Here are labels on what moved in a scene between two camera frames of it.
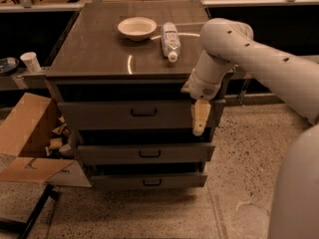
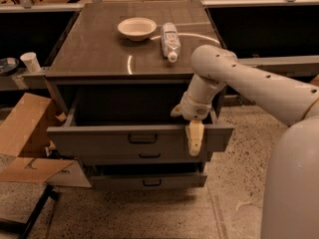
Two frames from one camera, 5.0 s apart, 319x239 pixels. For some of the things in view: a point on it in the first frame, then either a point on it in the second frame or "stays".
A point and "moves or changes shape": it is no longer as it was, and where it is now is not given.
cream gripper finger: (199, 110) to (194, 132)
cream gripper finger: (185, 88) to (176, 112)
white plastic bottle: (170, 42) stays
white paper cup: (30, 60) stays
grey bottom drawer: (107, 182) stays
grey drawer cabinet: (118, 72) stays
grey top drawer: (133, 115) moves or changes shape
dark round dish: (8, 66) stays
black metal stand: (25, 228) stays
